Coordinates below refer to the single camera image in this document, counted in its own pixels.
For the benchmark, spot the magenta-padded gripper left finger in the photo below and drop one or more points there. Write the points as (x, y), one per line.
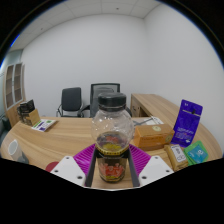
(68, 168)

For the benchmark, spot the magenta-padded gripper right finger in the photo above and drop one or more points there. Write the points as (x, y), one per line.
(153, 168)

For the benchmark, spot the clear drink bottle black cap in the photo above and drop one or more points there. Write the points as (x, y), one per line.
(111, 126)

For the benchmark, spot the flat round red coaster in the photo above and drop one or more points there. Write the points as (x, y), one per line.
(51, 166)

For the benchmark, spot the tan snack packet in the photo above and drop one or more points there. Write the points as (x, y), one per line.
(176, 156)

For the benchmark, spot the orange-brown cardboard box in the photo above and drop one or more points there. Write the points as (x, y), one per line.
(153, 136)

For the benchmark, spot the white green purple leaflet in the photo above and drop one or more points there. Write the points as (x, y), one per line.
(44, 125)

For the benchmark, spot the green packet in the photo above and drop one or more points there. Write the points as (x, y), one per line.
(200, 145)

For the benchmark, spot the purple hanging package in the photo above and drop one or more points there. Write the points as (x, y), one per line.
(187, 123)

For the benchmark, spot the tan cardboard box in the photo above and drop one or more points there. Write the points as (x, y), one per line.
(34, 118)

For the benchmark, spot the wooden side desk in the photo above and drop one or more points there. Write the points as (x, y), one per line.
(153, 105)

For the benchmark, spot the black office chair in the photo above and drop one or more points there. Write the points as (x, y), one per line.
(71, 98)

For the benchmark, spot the dark brown printed box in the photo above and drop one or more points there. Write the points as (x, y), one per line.
(26, 107)

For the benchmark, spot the mesh office chair grey jacket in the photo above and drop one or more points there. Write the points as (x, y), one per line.
(95, 96)

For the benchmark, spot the wooden glass-door cabinet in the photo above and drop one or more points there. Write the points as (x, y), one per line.
(15, 86)

